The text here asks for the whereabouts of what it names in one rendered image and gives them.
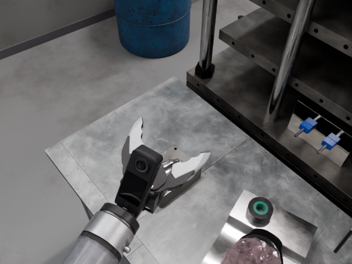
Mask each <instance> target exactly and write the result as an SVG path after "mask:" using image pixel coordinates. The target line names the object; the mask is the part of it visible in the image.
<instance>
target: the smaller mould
mask: <svg viewBox="0 0 352 264"><path fill-rule="evenodd" d="M161 155H162V156H163V161H162V165H164V167H163V168H164V170H165V171H166V173H167V176H168V175H169V174H171V170H172V166H173V164H175V163H177V162H186V161H188V160H189V159H190V157H189V156H188V155H187V154H186V153H185V152H184V151H183V150H182V149H180V148H179V147H178V146H177V145H176V144H175V145H174V146H172V147H171V148H169V149H168V150H166V151H165V152H163V153H162V154H161ZM201 170H202V168H200V170H199V171H198V172H197V173H196V174H195V175H194V177H193V178H192V179H190V180H188V181H186V182H185V183H184V184H183V185H182V186H181V187H180V188H178V189H176V190H174V191H167V192H166V194H165V195H164V197H163V198H162V200H161V202H160V203H159V205H158V206H159V207H160V208H162V207H163V206H165V205H166V204H167V203H169V202H170V201H171V200H172V199H174V198H175V197H176V196H178V195H179V194H180V193H182V192H183V191H184V190H186V189H187V188H188V187H190V186H191V185H192V184H193V183H195V182H196V181H197V180H199V179H200V178H201Z"/></svg>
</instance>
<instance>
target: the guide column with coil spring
mask: <svg viewBox="0 0 352 264"><path fill-rule="evenodd" d="M315 3H316V0H298V3H297V5H296V9H295V12H294V16H293V19H292V23H291V27H290V30H289V34H288V37H287V40H286V43H285V47H284V51H283V54H282V57H281V61H280V64H279V68H278V71H277V75H276V79H275V81H274V85H273V88H272V92H271V95H270V99H269V103H268V106H267V109H266V113H265V120H266V121H267V122H270V123H274V122H275V121H276V120H277V117H278V114H279V111H280V108H281V105H282V102H283V99H284V96H285V93H286V90H287V87H288V84H289V81H290V78H291V75H292V72H293V69H294V66H295V63H296V60H297V57H298V54H299V51H300V48H301V45H302V42H303V39H304V36H305V33H306V30H307V27H308V24H309V21H310V18H311V15H312V12H313V9H314V6H315Z"/></svg>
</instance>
